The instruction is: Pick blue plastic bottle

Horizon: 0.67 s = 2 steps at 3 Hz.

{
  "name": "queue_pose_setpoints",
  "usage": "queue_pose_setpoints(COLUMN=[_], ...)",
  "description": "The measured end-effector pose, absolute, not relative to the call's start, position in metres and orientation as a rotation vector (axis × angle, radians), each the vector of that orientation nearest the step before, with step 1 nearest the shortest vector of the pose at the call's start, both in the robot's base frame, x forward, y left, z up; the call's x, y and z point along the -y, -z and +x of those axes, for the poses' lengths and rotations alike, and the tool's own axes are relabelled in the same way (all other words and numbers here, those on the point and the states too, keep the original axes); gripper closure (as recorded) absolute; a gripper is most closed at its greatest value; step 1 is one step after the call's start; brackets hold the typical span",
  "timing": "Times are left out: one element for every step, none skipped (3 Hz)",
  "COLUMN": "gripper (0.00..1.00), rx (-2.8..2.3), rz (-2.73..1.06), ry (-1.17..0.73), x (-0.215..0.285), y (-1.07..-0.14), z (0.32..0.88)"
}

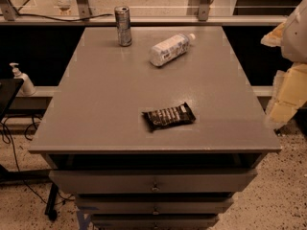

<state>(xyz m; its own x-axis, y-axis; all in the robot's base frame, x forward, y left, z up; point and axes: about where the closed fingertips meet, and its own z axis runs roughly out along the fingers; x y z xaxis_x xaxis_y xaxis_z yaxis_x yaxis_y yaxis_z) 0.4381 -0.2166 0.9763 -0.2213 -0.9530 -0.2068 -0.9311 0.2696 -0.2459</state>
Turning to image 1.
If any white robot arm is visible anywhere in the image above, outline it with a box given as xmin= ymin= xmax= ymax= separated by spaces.
xmin=261 ymin=0 xmax=307 ymax=129

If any top drawer with knob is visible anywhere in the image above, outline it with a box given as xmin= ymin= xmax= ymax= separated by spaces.
xmin=50 ymin=169 xmax=257 ymax=195

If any black floor cable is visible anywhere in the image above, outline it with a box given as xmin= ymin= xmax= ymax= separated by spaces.
xmin=0 ymin=113 xmax=75 ymax=207

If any black snack wrapper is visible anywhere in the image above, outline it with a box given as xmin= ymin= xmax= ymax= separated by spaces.
xmin=142 ymin=103 xmax=196 ymax=131

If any bottom drawer with knob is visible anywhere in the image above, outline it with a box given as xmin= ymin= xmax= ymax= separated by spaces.
xmin=91 ymin=214 xmax=219 ymax=230

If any black cable on ledge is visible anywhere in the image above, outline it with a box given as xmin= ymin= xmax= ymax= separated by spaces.
xmin=0 ymin=0 xmax=115 ymax=23

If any clear plastic bottle blue label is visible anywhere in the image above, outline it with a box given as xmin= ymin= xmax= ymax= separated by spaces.
xmin=150 ymin=34 xmax=196 ymax=67

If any black side table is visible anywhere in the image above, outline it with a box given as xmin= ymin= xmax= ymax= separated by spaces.
xmin=0 ymin=79 xmax=24 ymax=121

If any silver drink can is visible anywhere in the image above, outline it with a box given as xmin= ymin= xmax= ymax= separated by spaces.
xmin=114 ymin=6 xmax=132 ymax=47

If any grey drawer cabinet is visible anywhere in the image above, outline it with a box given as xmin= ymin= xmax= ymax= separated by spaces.
xmin=30 ymin=27 xmax=280 ymax=230

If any middle drawer with knob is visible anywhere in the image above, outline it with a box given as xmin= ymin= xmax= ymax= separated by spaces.
xmin=76 ymin=195 xmax=233 ymax=215

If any drawer with knob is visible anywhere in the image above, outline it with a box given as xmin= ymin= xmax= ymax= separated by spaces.
xmin=76 ymin=195 xmax=233 ymax=215
xmin=91 ymin=214 xmax=219 ymax=230
xmin=50 ymin=169 xmax=257 ymax=195

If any white pump dispenser bottle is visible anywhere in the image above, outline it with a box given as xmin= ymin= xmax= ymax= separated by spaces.
xmin=10 ymin=62 xmax=35 ymax=96

